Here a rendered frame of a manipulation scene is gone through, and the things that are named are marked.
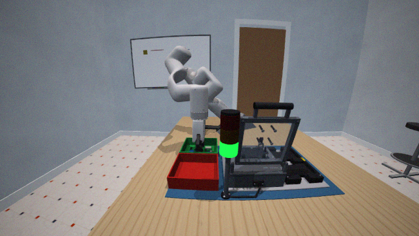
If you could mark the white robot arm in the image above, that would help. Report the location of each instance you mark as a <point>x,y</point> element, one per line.
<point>202,87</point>

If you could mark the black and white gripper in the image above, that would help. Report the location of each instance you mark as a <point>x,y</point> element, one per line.
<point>198,133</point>

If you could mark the green circuit board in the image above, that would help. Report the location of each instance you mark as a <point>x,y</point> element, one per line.
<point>205,149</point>

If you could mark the red open-top bin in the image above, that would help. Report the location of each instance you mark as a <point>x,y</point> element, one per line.
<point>194,171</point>

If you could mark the green bin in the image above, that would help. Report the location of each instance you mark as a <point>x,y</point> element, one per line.
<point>207,142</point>

